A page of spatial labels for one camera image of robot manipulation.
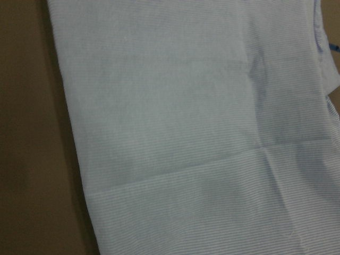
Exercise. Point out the light blue striped shirt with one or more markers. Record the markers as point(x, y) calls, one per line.
point(203, 127)

